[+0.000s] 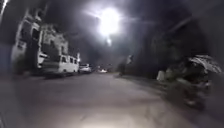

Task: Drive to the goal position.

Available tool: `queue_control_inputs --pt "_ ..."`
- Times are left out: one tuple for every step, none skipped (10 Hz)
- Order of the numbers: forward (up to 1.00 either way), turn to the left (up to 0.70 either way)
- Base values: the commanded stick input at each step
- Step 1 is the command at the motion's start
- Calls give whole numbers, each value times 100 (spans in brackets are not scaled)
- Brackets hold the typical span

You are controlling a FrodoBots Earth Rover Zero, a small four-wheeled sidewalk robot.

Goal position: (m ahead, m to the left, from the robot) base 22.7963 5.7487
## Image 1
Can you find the pale car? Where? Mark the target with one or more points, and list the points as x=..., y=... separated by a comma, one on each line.
x=85, y=68

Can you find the grey asphalt road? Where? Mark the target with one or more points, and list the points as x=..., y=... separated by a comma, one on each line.
x=100, y=100

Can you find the street lamp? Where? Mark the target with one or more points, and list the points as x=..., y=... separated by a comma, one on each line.
x=109, y=21

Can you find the white van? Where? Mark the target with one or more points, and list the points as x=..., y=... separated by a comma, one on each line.
x=61, y=64

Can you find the dark trees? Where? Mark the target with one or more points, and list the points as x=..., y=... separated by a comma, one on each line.
x=166, y=46

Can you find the pale building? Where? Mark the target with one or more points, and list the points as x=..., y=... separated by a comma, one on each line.
x=31, y=41

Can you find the parked motorcycle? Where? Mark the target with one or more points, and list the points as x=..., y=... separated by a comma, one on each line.
x=196, y=83

